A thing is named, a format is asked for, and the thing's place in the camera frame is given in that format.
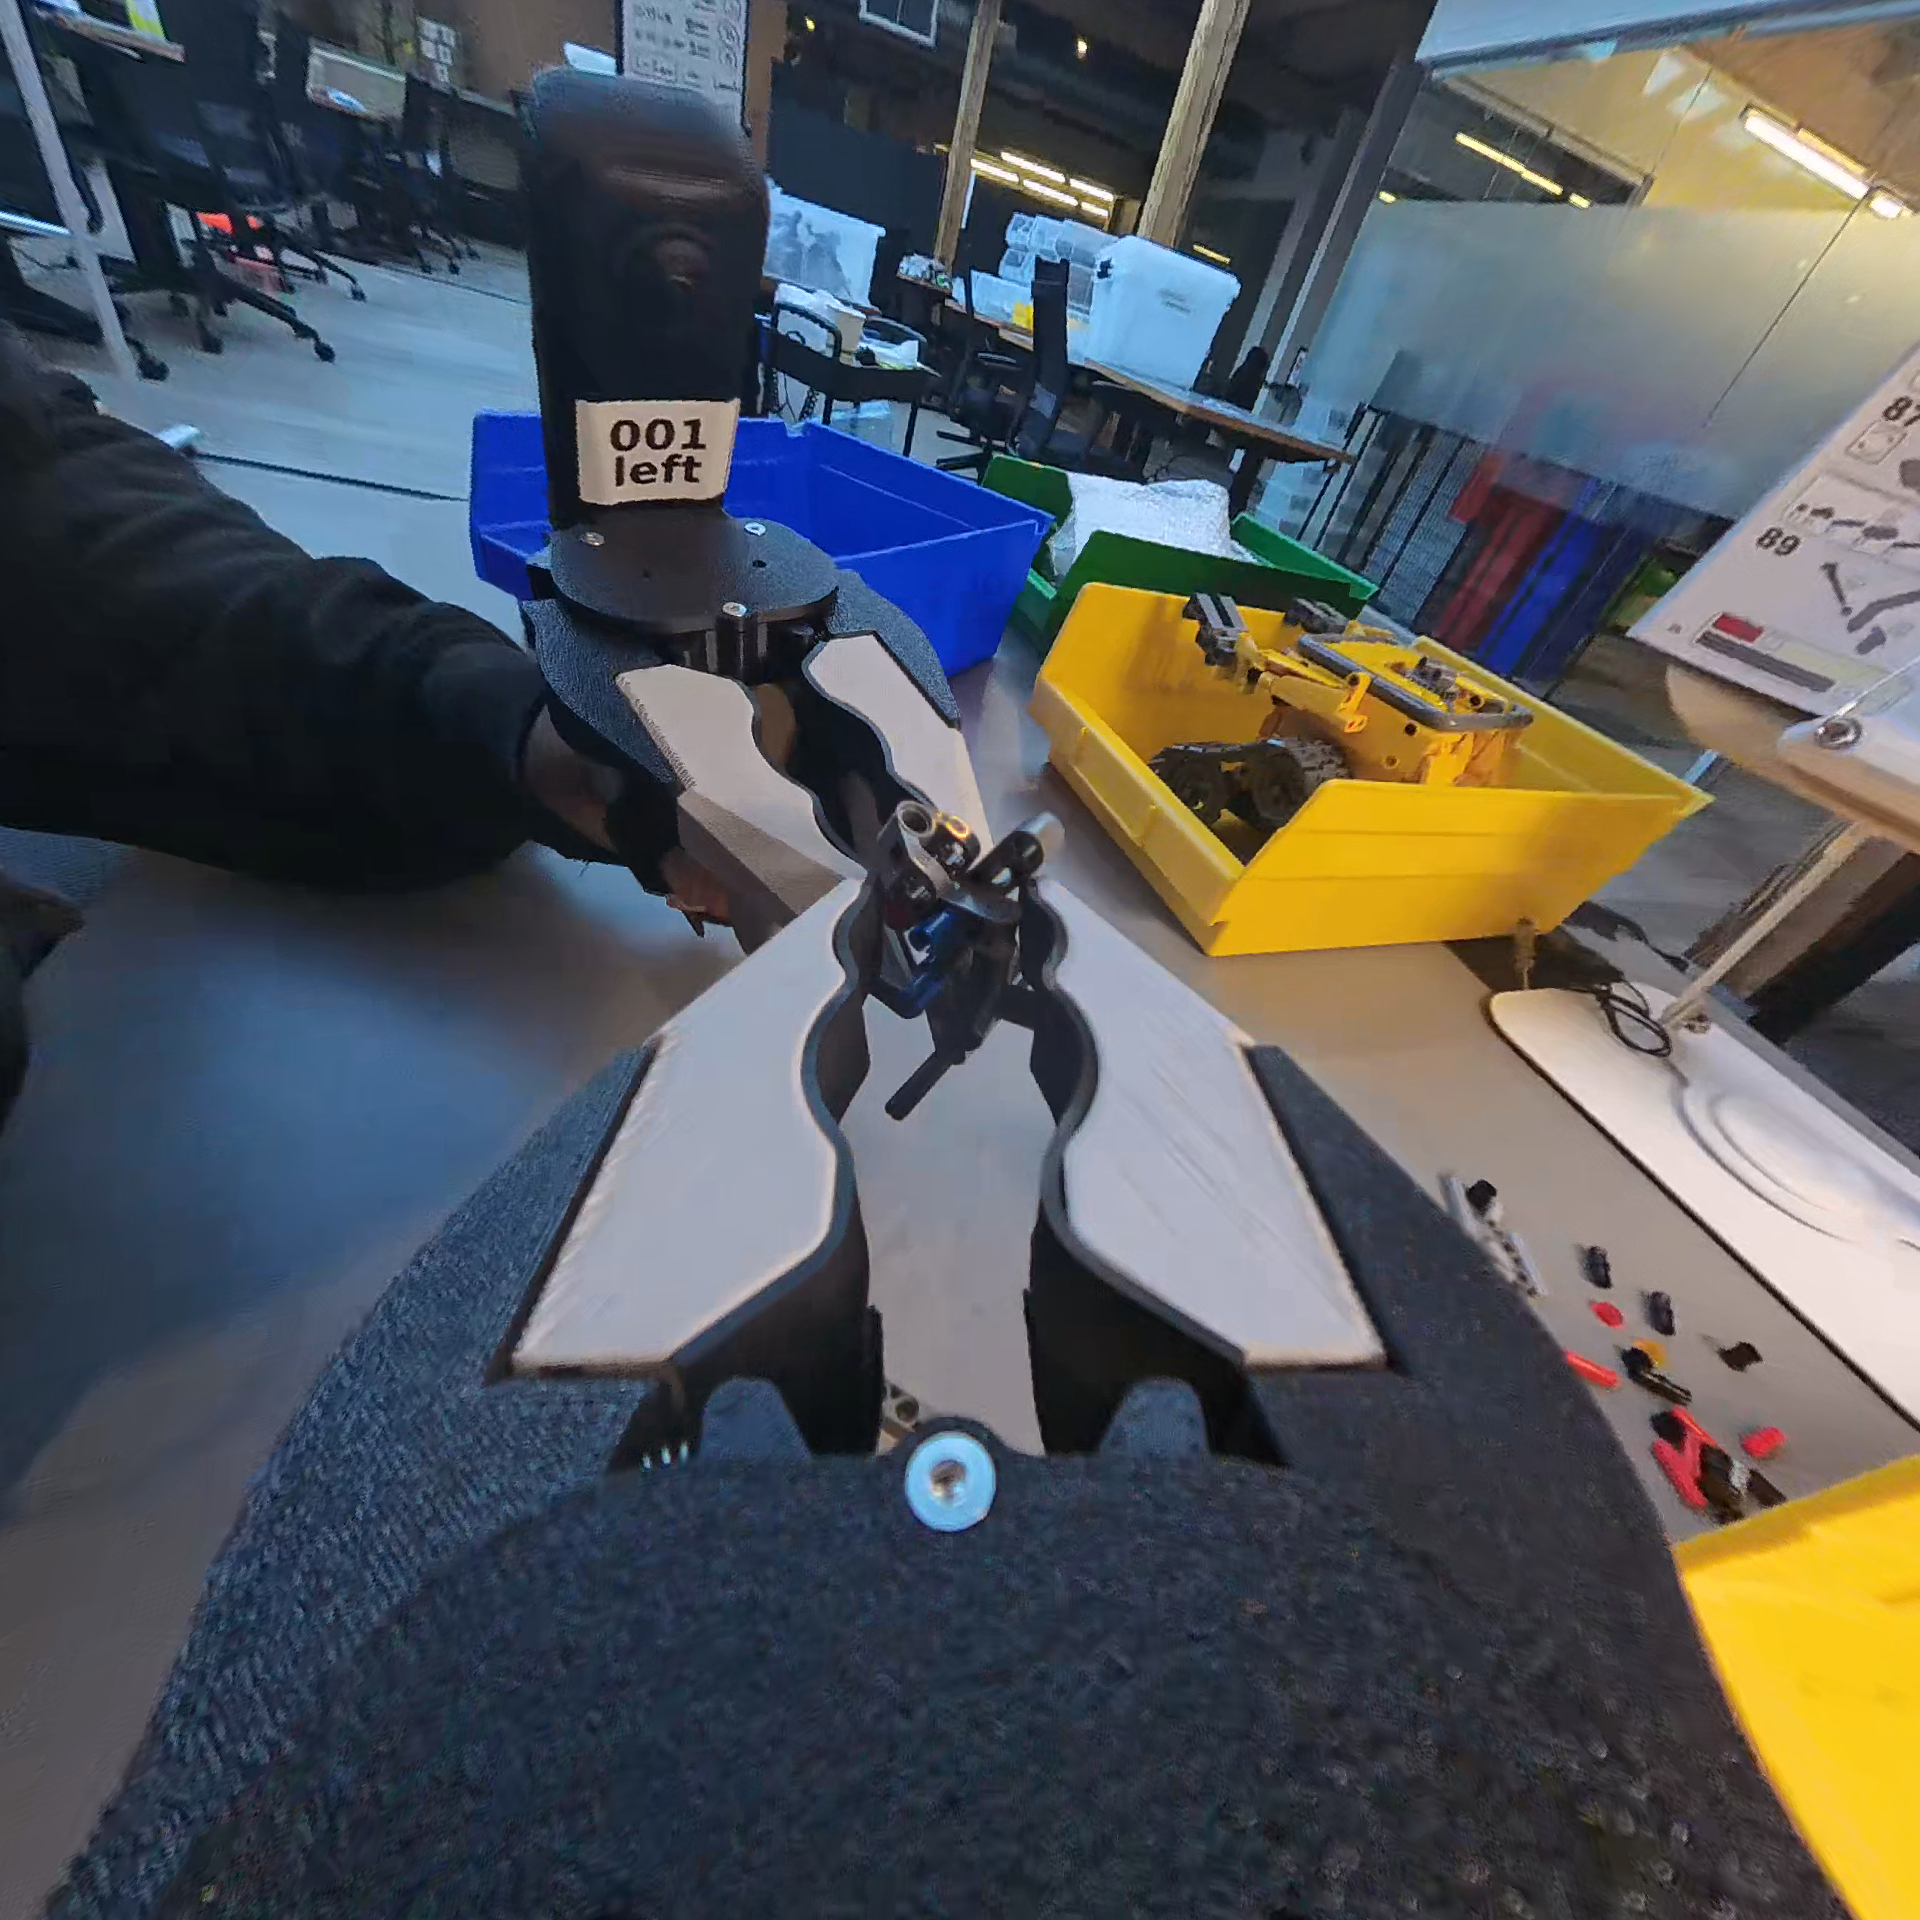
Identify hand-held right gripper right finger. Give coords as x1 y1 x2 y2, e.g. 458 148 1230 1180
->
1025 876 1388 1454

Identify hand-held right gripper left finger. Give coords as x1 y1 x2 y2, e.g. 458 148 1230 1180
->
509 876 887 1454

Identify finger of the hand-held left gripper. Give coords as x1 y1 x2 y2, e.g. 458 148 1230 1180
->
801 634 996 849
614 662 853 957

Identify black brick assembly coloured pins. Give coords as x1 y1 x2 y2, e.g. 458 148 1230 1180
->
869 800 1075 1122

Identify small brick parts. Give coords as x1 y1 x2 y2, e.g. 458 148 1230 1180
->
1438 1173 1789 1527

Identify grey desk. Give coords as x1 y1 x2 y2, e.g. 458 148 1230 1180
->
0 450 1920 1920

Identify person's left hand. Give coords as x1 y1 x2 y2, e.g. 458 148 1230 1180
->
521 716 739 939

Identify blue storage bin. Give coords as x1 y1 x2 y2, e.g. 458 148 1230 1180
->
468 412 1055 680

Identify small whiteboard on stand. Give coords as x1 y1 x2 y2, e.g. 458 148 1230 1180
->
618 0 751 111

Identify black office chair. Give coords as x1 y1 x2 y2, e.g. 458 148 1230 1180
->
90 46 340 380
299 71 470 281

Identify white foam block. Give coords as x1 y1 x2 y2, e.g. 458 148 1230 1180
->
1049 476 1257 582

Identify yellow storage bin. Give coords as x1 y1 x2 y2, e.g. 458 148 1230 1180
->
1671 1455 1920 1920
1028 582 1715 959

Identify wooden workbench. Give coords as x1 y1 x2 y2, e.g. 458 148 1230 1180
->
899 269 1362 470

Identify yellow toy bulldozer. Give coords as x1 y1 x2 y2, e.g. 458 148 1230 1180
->
1149 591 1535 867

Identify white plastic container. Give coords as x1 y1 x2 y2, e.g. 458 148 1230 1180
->
1079 234 1245 390

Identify shelf of coloured bins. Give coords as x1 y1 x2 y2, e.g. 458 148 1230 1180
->
1348 402 1730 693

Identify instruction booklet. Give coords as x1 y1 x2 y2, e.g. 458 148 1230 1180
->
1627 346 1920 719

